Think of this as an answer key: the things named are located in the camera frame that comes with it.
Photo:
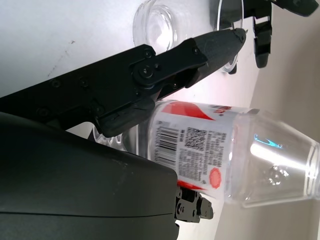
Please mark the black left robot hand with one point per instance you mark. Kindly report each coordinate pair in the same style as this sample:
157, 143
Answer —
262, 45

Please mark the clear glass cup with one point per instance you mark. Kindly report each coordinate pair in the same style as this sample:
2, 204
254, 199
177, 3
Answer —
155, 25

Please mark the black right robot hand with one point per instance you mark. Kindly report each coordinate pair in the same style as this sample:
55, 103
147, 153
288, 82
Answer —
75, 187

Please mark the clear plastic water bottle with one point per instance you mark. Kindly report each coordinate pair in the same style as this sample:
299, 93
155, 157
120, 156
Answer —
200, 140

